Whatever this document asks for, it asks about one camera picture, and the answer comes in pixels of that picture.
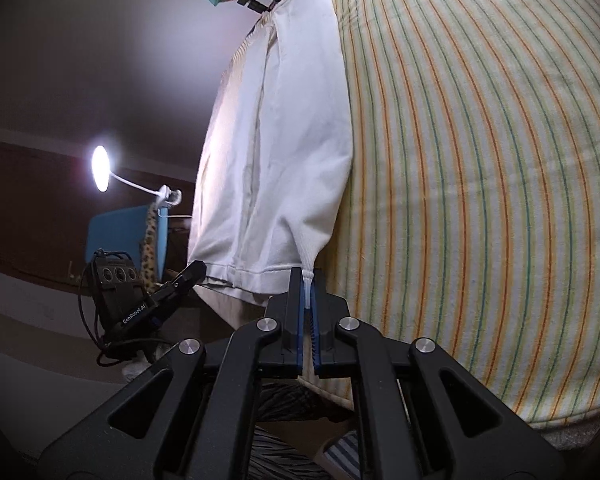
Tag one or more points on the blue chair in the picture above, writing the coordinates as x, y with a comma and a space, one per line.
122, 230

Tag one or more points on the white camisole top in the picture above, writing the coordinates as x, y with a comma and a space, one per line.
277, 155

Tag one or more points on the leopard print cloth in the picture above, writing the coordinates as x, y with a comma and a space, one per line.
148, 252

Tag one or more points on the yellow striped bed cover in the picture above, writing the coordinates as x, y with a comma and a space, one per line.
471, 213

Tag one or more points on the white clip desk lamp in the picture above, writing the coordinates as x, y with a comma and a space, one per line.
165, 198

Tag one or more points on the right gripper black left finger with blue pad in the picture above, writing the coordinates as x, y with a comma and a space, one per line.
190, 415

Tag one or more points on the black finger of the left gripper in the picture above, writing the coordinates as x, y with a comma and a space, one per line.
170, 296

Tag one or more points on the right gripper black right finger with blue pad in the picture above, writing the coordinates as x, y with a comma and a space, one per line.
419, 413

